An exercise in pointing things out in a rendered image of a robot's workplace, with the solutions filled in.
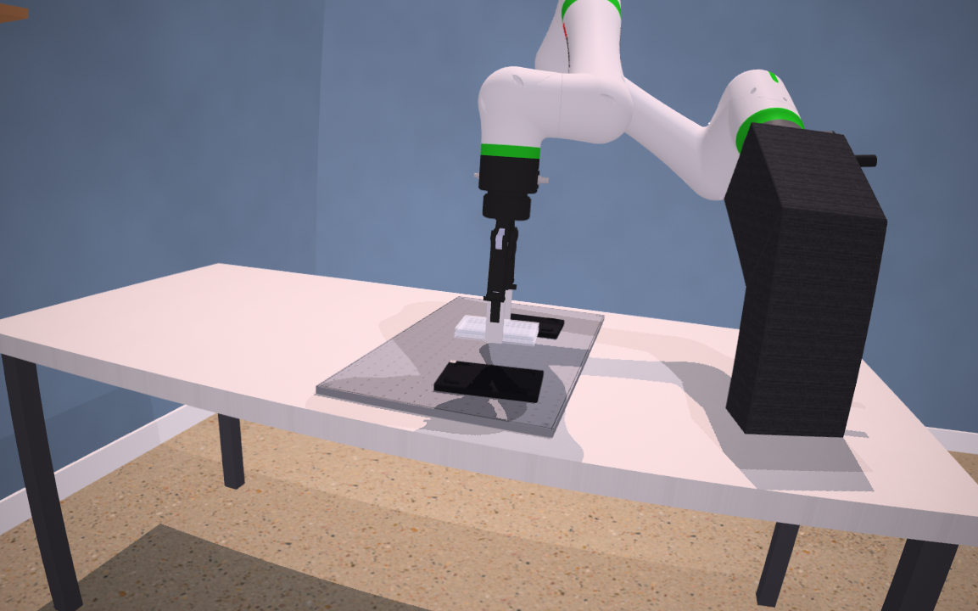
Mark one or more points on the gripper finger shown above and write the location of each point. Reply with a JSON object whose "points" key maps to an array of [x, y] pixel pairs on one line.
{"points": [[498, 269], [509, 284]]}

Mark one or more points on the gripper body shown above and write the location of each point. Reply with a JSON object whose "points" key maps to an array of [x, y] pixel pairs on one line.
{"points": [[506, 210]]}

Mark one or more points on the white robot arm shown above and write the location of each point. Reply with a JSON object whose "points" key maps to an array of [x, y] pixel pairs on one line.
{"points": [[520, 107]]}

